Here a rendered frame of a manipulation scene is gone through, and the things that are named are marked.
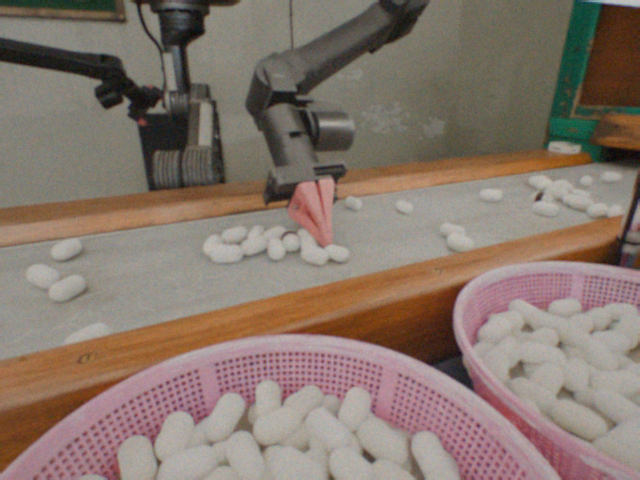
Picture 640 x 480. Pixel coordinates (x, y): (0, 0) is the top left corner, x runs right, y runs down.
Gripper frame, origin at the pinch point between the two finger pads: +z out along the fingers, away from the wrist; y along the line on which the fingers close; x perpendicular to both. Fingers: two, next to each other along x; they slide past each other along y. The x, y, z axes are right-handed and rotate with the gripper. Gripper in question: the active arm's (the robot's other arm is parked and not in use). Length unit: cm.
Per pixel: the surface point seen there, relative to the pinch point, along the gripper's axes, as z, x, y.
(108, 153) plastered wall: -148, 159, -29
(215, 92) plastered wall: -164, 132, 33
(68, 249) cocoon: -8.5, 7.8, -28.0
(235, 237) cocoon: -5.1, 5.3, -9.3
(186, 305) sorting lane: 4.8, -1.9, -17.4
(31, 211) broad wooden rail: -20.5, 17.0, -33.4
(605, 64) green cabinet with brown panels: -32, 1, 86
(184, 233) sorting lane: -10.1, 11.2, -14.7
